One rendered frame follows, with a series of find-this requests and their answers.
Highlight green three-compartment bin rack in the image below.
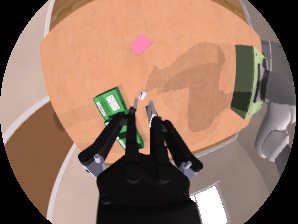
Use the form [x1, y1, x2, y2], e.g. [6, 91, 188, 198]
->
[93, 86, 144, 150]

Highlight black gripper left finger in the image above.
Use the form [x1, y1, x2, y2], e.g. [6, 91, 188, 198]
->
[78, 98, 142, 184]

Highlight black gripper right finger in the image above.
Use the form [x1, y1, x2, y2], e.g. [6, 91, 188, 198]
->
[147, 101, 203, 184]

